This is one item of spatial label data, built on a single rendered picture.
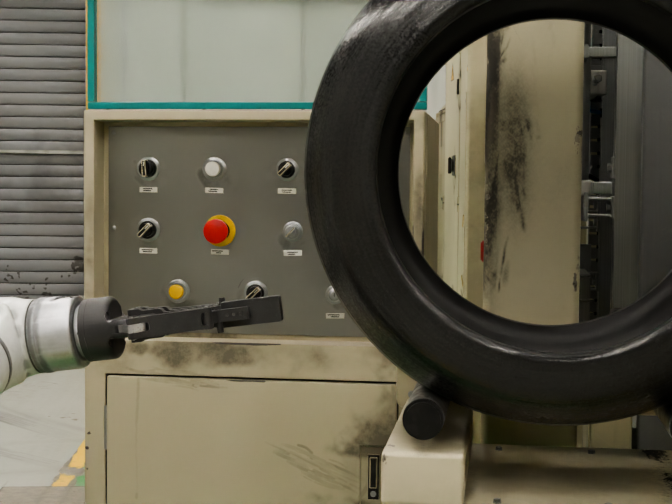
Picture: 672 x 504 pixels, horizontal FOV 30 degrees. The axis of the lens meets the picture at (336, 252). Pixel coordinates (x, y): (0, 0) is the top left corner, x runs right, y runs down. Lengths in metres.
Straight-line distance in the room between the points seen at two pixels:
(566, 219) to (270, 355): 0.56
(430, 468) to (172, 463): 0.77
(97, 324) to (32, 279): 9.40
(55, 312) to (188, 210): 0.60
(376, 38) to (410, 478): 0.47
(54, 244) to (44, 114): 1.09
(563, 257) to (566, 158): 0.13
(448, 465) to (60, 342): 0.47
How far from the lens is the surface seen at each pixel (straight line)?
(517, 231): 1.70
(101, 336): 1.48
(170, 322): 1.45
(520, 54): 1.71
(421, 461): 1.37
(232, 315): 1.46
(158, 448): 2.06
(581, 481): 1.53
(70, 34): 10.87
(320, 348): 1.98
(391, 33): 1.34
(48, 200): 10.86
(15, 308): 1.53
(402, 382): 1.70
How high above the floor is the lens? 1.15
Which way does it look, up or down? 3 degrees down
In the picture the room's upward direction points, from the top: 1 degrees clockwise
